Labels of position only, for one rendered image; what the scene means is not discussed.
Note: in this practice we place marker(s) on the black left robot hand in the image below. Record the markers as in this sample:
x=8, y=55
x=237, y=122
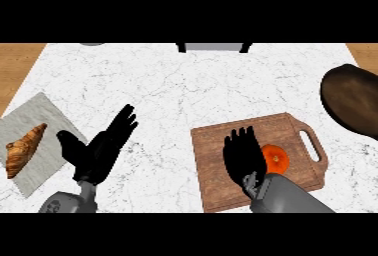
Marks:
x=101, y=151

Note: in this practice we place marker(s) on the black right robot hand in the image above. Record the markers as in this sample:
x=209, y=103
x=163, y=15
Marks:
x=244, y=156

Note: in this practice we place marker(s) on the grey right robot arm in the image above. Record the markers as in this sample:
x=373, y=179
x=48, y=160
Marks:
x=286, y=195

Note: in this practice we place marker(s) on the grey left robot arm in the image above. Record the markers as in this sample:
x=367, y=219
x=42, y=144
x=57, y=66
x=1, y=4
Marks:
x=75, y=198

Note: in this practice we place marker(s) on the brown wooden cutting board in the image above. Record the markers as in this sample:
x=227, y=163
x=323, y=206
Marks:
x=237, y=176

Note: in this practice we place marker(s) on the orange squash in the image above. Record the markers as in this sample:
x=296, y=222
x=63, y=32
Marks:
x=277, y=160

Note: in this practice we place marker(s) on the dark brown pan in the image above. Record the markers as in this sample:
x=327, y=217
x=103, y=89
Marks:
x=355, y=100

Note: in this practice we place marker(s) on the brown croissant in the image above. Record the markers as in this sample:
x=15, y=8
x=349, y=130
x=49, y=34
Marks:
x=23, y=150

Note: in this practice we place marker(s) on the grey round object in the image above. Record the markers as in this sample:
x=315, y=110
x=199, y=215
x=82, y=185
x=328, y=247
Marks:
x=92, y=44

